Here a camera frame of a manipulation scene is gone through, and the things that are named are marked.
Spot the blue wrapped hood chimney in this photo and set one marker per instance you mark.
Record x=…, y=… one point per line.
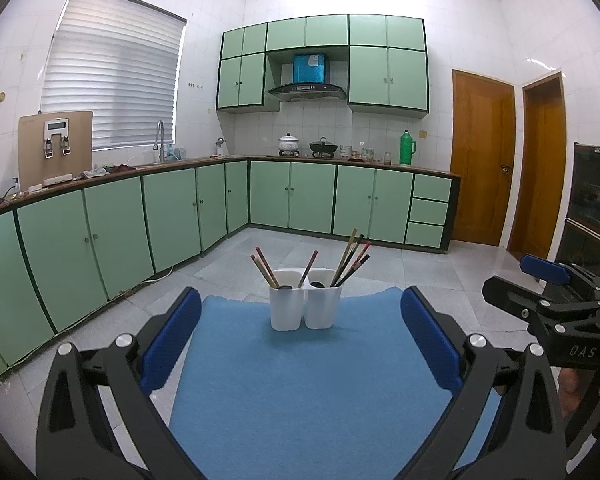
x=310, y=69

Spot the person's right hand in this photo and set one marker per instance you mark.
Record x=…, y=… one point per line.
x=570, y=390

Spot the white container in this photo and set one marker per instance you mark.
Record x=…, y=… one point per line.
x=346, y=151

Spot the white lidded pot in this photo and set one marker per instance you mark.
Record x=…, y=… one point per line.
x=288, y=144

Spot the black range hood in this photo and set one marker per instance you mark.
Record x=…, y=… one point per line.
x=307, y=92

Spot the wooden board with clips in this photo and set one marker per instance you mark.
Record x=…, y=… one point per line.
x=30, y=160

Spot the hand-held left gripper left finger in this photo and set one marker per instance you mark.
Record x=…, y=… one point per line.
x=172, y=340

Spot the patterned jar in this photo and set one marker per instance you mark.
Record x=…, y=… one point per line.
x=367, y=152

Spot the dark glass-front cabinet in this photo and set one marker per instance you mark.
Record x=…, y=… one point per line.
x=592, y=195

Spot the black wok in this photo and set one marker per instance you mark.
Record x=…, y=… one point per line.
x=323, y=148

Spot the crumpled dish rag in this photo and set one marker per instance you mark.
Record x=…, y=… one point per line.
x=92, y=172

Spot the white window blind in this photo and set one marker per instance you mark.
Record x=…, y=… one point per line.
x=110, y=70

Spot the blue felt mat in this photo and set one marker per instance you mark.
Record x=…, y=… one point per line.
x=305, y=385

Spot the green wall cabinets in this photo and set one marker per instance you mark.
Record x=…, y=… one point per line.
x=387, y=75

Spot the black chopstick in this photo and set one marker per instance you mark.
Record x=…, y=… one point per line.
x=351, y=256
x=357, y=267

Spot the white two-compartment utensil holder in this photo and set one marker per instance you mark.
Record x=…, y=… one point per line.
x=290, y=310

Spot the green thermos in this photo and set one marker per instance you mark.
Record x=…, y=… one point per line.
x=406, y=150

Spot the green cabinet drawer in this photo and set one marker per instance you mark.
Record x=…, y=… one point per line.
x=428, y=211
x=425, y=235
x=432, y=186

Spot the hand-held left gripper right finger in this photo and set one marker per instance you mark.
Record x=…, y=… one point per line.
x=430, y=340

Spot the green base cabinets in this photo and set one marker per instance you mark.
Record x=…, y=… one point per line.
x=305, y=195

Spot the metal kitchen faucet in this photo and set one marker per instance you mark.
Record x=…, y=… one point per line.
x=160, y=132

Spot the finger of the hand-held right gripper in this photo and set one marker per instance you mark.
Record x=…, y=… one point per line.
x=510, y=292
x=545, y=267

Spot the red-ended wooden chopstick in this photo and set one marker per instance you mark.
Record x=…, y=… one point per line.
x=266, y=266
x=261, y=270

